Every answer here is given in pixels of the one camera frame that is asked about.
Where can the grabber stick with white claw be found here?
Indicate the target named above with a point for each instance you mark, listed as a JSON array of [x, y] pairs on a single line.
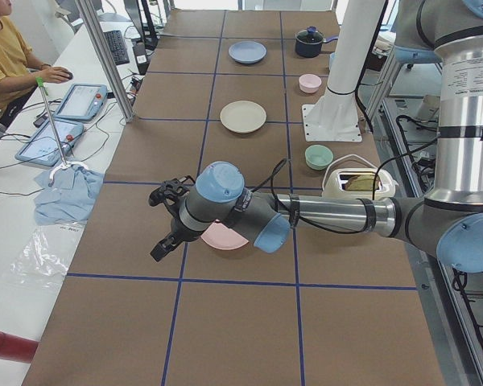
[[64, 163]]

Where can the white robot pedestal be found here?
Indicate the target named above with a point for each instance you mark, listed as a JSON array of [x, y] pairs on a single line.
[[334, 117]]

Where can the light blue cup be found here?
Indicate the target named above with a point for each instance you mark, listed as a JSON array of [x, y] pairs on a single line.
[[331, 61]]

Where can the far teach pendant tablet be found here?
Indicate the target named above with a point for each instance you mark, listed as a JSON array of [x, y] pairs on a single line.
[[82, 102]]

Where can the pink plate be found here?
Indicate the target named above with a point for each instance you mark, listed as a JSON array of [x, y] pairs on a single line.
[[218, 236]]

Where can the aluminium frame post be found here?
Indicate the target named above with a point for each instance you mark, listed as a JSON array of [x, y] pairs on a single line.
[[96, 35]]

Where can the near teach pendant tablet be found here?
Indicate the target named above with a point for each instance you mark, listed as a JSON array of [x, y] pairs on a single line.
[[42, 149]]

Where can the pink bowl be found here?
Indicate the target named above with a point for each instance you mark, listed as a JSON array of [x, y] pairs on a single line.
[[309, 83]]

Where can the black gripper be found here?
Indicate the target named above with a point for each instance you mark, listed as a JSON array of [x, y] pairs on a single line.
[[176, 229]]

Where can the blue cloth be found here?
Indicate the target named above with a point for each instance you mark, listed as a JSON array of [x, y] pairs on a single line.
[[69, 199]]

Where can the red cylinder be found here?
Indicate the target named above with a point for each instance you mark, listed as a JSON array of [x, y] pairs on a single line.
[[15, 348]]

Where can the person in yellow shirt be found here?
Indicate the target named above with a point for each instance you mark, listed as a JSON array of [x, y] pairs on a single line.
[[20, 68]]

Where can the light blue plate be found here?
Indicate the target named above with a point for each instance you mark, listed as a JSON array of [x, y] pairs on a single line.
[[247, 52]]

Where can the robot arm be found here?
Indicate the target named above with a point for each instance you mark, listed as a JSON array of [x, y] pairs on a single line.
[[446, 223]]

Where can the green bowl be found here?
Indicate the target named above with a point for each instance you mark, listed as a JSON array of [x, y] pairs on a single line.
[[318, 157]]

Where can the teach pendant tablet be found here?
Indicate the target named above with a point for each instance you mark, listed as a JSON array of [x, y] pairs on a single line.
[[82, 102], [42, 149]]

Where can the cream toaster with bread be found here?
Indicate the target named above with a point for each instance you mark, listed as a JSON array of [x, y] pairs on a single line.
[[354, 177]]

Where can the black keyboard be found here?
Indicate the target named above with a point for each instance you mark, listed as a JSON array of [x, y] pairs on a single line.
[[117, 46]]

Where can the dark blue pot with lid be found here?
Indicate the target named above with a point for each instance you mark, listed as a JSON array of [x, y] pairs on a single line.
[[309, 42]]

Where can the clear plastic bag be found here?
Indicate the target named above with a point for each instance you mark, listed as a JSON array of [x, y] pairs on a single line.
[[45, 259]]

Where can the cream plate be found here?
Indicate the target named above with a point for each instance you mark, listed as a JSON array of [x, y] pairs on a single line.
[[243, 116]]

